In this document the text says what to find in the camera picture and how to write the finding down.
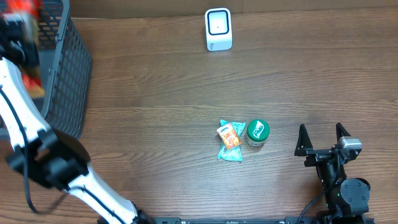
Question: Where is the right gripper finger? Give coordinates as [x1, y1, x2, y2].
[336, 123, 351, 141]
[294, 124, 313, 156]

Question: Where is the white barcode scanner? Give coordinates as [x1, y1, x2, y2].
[205, 7, 233, 52]

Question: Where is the orange tissue pack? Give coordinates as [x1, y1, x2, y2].
[217, 123, 241, 151]

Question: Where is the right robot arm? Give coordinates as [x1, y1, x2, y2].
[294, 123, 374, 223]

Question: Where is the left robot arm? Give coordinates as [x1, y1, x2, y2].
[1, 11, 154, 223]

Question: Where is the teal snack packet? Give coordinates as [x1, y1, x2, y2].
[218, 119, 246, 162]

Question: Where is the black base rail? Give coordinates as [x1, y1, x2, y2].
[153, 217, 320, 224]

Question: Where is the red spaghetti pasta package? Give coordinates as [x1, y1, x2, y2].
[6, 0, 45, 98]

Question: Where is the green lid jar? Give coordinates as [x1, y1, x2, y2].
[245, 119, 270, 147]

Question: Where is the grey plastic mesh basket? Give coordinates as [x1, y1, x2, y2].
[33, 0, 92, 139]

